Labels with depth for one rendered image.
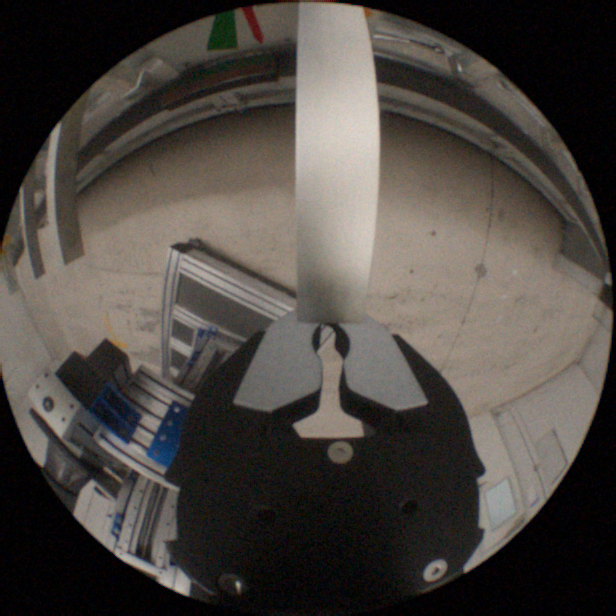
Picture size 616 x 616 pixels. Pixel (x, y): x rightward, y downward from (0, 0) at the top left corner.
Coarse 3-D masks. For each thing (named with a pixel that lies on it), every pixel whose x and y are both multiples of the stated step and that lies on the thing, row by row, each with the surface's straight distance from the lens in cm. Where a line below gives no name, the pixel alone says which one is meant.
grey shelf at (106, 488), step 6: (108, 468) 337; (114, 468) 344; (120, 468) 344; (114, 474) 286; (120, 474) 340; (96, 480) 334; (120, 480) 277; (102, 486) 332; (108, 486) 349; (114, 486) 346; (108, 492) 317; (114, 492) 345; (114, 498) 300
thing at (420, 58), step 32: (384, 32) 40; (160, 64) 45; (288, 64) 36; (384, 64) 35; (416, 64) 36; (448, 64) 41; (128, 96) 44; (160, 96) 42; (448, 96) 42; (480, 96) 42; (96, 128) 53; (128, 128) 53; (512, 128) 49; (544, 128) 57; (544, 160) 60; (576, 192) 77
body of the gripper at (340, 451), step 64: (256, 448) 5; (320, 448) 5; (384, 448) 5; (448, 448) 6; (192, 512) 5; (256, 512) 5; (320, 512) 5; (384, 512) 5; (448, 512) 6; (192, 576) 6; (256, 576) 5; (320, 576) 5; (384, 576) 5; (448, 576) 6
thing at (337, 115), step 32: (320, 32) 11; (352, 32) 12; (320, 64) 10; (352, 64) 10; (320, 96) 9; (352, 96) 9; (320, 128) 8; (352, 128) 8; (320, 160) 7; (352, 160) 8; (320, 192) 7; (352, 192) 7; (320, 224) 7; (352, 224) 7; (320, 256) 8; (352, 256) 8; (320, 288) 8; (352, 288) 8; (320, 320) 9; (352, 320) 9
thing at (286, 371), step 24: (288, 312) 10; (264, 336) 8; (288, 336) 8; (312, 336) 8; (264, 360) 7; (288, 360) 7; (312, 360) 7; (264, 384) 7; (288, 384) 7; (312, 384) 7; (264, 408) 6; (288, 408) 6; (312, 408) 7
